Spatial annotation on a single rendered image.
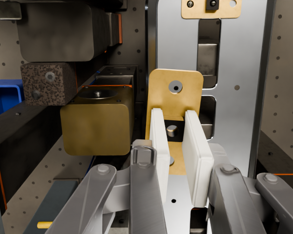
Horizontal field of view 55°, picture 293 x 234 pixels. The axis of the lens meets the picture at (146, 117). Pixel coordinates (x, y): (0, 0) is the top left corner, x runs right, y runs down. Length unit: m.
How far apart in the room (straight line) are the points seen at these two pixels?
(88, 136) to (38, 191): 0.56
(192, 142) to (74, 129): 0.25
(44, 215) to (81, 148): 0.38
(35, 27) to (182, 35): 0.20
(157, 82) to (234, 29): 0.26
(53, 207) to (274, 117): 0.62
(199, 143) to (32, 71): 0.25
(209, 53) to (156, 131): 0.30
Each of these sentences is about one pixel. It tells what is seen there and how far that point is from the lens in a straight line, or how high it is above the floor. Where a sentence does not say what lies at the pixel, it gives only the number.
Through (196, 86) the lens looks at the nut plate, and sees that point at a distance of 0.20.
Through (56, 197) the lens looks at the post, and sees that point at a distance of 0.80.
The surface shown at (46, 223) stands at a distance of 0.58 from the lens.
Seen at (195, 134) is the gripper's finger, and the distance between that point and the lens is 0.16.
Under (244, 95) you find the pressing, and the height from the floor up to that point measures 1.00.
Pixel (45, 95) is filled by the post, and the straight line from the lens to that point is 0.36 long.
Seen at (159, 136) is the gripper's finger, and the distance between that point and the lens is 0.16.
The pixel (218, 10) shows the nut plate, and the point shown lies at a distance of 0.44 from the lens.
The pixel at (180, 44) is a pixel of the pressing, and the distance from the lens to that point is 0.43.
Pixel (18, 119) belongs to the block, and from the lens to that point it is 0.55.
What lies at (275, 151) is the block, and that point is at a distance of 0.68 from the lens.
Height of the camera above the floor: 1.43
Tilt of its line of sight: 72 degrees down
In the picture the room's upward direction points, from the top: 178 degrees counter-clockwise
